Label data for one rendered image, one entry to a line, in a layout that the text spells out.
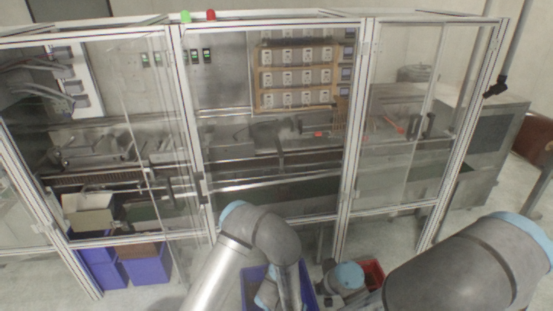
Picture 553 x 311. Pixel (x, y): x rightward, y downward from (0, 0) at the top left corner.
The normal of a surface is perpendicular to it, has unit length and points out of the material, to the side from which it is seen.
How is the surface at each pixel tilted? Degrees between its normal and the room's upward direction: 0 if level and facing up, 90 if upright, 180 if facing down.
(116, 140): 90
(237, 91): 90
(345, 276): 19
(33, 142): 90
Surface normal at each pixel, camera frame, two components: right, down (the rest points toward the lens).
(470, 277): -0.37, -0.50
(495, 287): 0.05, -0.22
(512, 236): 0.04, -0.80
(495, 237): -0.06, -0.91
